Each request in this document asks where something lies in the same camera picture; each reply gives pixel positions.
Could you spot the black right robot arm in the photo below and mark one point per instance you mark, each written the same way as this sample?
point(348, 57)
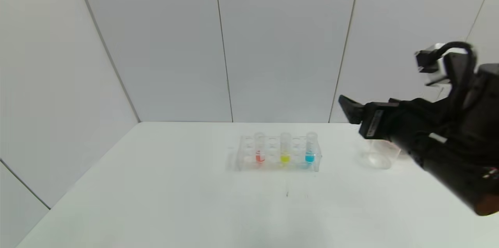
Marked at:
point(460, 154)

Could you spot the test tube with blue pigment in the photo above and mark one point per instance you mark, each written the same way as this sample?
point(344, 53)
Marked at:
point(310, 158)

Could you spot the test tube with red pigment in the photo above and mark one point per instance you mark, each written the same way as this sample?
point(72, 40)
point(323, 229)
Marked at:
point(260, 157)

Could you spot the test tube with yellow pigment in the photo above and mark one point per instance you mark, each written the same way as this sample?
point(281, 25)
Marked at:
point(285, 158)

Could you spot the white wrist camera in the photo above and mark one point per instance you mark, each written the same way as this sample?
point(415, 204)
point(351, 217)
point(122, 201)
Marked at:
point(438, 64)

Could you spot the clear glass beaker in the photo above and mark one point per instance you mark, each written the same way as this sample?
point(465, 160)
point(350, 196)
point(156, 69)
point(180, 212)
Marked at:
point(378, 158)

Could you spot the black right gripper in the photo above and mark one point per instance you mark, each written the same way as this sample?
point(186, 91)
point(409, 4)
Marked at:
point(375, 121)

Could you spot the clear plastic test tube rack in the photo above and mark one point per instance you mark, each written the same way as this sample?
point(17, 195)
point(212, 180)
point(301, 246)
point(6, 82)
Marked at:
point(273, 162)

